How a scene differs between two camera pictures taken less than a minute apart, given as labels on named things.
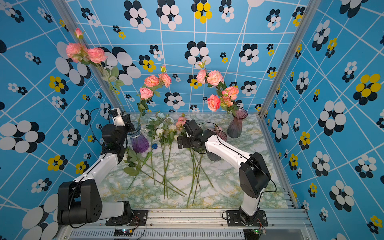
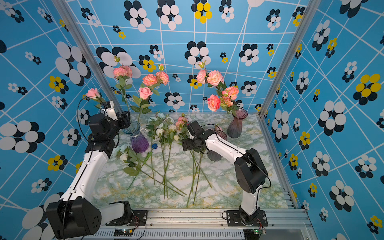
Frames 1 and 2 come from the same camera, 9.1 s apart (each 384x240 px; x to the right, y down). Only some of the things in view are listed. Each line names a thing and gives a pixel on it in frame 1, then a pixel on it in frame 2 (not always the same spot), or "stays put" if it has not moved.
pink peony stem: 229,94 stays put
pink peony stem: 154,82 stays put
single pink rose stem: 214,103 stays put
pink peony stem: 78,52 → 123,73
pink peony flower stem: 211,78 stays put
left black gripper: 127,124 → 123,120
